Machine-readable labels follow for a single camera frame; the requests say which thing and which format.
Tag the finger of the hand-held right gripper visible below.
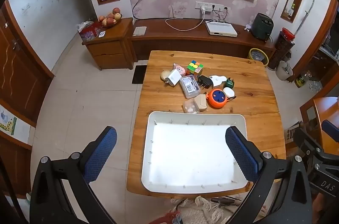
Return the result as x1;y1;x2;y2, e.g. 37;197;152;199
321;119;339;144
293;121;325;161

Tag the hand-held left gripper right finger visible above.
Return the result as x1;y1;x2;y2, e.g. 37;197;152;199
225;126;313;224

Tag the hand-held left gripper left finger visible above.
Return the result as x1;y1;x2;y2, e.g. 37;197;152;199
31;126;117;224

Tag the white plastic tray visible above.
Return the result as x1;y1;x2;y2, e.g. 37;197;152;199
141;111;251;194

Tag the orange round reel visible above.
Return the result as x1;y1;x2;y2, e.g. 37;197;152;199
207;88;237;109

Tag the white egg-shaped case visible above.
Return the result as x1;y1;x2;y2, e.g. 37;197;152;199
222;87;236;98

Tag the beige small box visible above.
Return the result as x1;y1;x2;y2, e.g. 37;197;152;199
194;94;209;111

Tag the small clear plastic box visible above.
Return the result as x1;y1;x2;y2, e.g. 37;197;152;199
182;99;200;114

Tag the white plug adapter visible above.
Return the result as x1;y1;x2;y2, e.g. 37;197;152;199
209;75;228;88

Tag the black wall charger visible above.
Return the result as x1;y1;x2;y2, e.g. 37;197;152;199
197;75;213;89

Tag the clear labelled plastic box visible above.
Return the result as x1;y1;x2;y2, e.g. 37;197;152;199
179;75;201;99

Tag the colourful puzzle cube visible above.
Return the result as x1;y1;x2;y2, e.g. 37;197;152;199
186;60;204;78

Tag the white wall charger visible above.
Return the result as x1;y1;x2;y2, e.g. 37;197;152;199
165;69;181;87

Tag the person's right hand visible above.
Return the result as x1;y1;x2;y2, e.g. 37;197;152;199
313;193;335;224

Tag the cardboard box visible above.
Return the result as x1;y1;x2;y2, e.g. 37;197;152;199
284;122;301;140

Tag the orange wooden side table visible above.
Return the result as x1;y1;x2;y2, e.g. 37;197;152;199
299;97;339;150

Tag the yellow oil bottle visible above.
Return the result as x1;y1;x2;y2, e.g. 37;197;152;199
295;71;313;88

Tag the white bucket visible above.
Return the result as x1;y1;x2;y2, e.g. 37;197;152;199
275;60;292;81

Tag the black floor mat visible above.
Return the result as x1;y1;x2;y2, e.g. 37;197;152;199
132;65;147;84

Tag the tall dark red-lidded container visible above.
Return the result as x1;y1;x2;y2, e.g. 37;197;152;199
269;27;295;69

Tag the wooden drawer cabinet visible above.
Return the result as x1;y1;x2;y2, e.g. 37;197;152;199
82;18;135;71

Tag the wooden door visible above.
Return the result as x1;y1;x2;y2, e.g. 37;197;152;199
0;0;55;129

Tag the long grey sword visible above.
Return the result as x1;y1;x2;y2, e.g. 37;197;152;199
296;0;315;36

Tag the dark green air fryer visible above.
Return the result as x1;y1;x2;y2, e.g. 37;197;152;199
251;13;273;41

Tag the red tissue pack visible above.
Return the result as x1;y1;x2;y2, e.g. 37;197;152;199
77;21;102;41

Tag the grey booklet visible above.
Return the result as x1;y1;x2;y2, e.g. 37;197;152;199
132;26;147;37

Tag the white set-top box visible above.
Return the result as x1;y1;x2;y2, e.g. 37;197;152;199
205;20;238;37

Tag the bowl of peaches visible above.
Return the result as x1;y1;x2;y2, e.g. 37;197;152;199
99;8;122;28

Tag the cartoon wall poster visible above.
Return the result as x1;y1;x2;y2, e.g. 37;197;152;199
0;107;18;134

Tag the white charging cable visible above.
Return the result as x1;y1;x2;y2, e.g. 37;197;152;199
165;12;206;31

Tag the white wall outlet strip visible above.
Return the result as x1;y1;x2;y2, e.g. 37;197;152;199
195;1;224;10

